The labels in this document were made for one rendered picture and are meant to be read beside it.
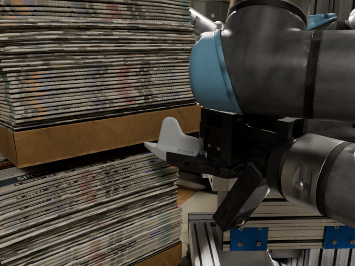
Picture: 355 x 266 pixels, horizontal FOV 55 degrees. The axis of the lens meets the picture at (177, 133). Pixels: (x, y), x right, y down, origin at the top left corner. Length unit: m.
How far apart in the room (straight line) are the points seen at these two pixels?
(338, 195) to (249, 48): 0.15
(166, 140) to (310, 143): 0.19
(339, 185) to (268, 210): 0.48
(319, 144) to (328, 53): 0.10
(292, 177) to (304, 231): 0.57
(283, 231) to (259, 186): 0.50
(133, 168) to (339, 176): 0.30
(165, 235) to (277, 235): 0.36
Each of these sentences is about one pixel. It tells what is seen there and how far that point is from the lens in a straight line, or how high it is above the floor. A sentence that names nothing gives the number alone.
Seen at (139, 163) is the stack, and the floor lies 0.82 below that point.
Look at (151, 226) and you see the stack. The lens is 0.58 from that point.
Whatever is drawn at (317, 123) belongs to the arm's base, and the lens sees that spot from 0.75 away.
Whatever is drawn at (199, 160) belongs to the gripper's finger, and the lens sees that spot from 0.41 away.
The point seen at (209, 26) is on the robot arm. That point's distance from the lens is 1.29.
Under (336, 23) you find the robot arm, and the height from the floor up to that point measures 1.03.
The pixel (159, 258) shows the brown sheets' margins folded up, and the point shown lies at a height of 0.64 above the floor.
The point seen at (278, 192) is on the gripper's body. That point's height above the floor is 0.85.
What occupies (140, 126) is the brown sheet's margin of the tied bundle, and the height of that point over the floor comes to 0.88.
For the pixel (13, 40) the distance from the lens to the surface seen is 0.43.
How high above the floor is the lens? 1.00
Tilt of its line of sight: 16 degrees down
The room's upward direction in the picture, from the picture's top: straight up
